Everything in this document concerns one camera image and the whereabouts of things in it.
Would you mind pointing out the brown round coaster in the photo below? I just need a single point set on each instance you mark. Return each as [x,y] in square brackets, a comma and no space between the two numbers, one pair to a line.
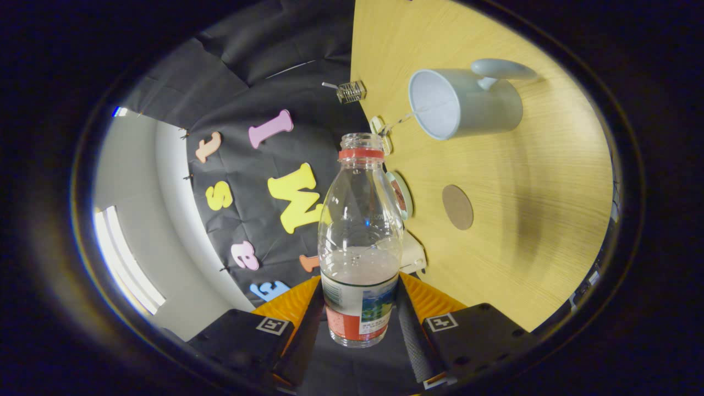
[457,207]

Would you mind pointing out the black backdrop cloth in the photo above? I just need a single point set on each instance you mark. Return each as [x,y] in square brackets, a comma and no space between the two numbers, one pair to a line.
[264,66]

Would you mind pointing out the long ceiling light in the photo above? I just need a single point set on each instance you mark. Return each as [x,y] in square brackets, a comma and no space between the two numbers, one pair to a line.
[129,264]

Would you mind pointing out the clear plastic juice bottle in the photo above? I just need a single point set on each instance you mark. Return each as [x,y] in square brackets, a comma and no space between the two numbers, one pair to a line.
[360,275]

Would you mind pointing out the wooden table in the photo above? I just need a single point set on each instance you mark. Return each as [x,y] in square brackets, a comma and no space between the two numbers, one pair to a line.
[522,192]

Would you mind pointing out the white cup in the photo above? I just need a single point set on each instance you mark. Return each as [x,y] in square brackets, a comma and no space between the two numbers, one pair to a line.
[484,107]

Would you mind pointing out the small ceiling light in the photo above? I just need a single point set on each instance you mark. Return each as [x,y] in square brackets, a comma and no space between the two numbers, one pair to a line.
[119,111]

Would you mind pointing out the white toaster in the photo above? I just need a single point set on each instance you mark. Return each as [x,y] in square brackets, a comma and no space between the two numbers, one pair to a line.
[413,254]

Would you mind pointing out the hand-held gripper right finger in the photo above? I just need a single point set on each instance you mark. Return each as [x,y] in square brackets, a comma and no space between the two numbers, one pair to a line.
[412,341]

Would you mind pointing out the white divided tray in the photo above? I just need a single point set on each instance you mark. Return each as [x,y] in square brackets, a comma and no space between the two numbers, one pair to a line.
[377,125]

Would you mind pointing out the pale green plate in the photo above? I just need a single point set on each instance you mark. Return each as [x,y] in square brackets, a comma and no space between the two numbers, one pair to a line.
[407,192]

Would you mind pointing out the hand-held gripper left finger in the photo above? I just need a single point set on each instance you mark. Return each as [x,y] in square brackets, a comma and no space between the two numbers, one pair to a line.
[302,346]

